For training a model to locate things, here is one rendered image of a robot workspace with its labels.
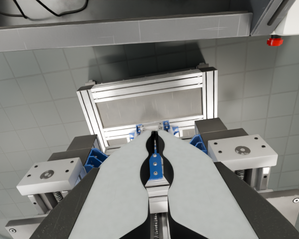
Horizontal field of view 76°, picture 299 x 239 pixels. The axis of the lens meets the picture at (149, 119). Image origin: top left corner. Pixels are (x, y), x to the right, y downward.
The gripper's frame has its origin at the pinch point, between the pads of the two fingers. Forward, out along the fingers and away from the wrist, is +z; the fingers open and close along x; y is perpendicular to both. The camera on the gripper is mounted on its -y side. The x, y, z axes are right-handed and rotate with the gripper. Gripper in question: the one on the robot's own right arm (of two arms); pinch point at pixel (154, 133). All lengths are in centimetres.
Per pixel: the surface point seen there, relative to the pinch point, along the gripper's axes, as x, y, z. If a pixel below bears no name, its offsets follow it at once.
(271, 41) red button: 31, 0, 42
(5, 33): -26.5, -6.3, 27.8
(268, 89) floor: 85, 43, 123
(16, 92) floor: -99, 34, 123
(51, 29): -17.9, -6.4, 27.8
